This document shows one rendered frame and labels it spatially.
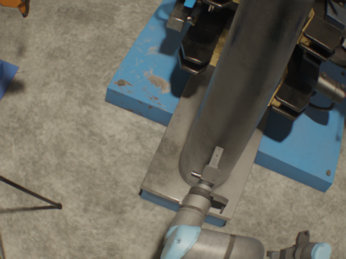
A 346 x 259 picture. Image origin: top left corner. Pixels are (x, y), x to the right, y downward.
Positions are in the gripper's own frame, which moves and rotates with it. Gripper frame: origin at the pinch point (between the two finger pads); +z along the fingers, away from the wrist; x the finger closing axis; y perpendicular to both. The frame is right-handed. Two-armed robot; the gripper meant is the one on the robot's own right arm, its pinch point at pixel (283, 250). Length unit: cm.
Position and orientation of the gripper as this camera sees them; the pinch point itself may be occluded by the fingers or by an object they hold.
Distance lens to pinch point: 206.2
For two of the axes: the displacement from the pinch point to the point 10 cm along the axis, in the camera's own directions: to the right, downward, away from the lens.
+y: 0.3, 10.0, -0.8
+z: -3.2, 0.8, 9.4
